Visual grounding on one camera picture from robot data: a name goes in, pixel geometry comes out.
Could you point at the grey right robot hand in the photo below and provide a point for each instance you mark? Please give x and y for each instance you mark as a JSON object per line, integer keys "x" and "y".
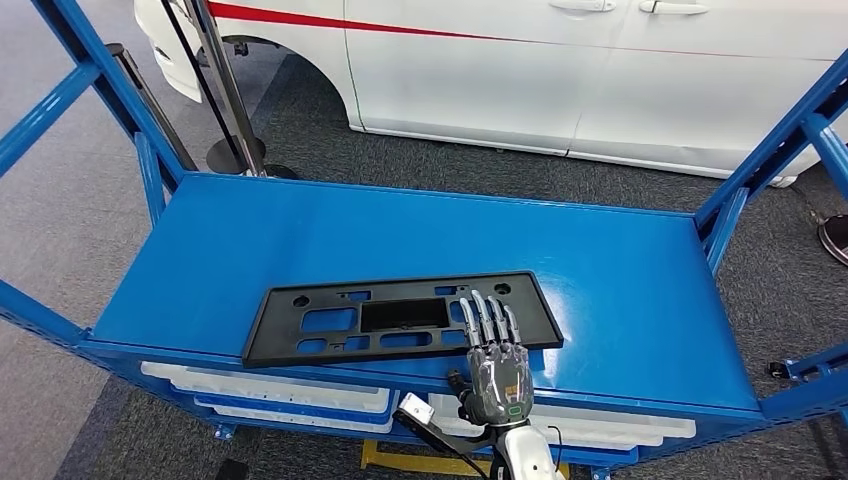
{"x": 497, "y": 384}

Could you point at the black plastic license plate frame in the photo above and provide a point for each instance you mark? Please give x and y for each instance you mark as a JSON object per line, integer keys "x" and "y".
{"x": 278, "y": 338}

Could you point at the white plastic bin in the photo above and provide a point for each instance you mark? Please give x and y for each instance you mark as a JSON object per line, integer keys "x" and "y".
{"x": 596, "y": 427}
{"x": 318, "y": 425}
{"x": 265, "y": 391}

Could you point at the black robot foot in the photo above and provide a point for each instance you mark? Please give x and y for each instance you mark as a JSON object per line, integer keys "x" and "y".
{"x": 232, "y": 470}

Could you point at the white car with red stripe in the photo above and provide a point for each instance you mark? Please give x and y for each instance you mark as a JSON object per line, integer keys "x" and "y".
{"x": 464, "y": 86}

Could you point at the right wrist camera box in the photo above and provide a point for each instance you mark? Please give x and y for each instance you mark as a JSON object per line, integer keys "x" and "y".
{"x": 416, "y": 407}

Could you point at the dark stanchion post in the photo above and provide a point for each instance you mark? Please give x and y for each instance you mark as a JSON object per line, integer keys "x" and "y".
{"x": 146, "y": 99}

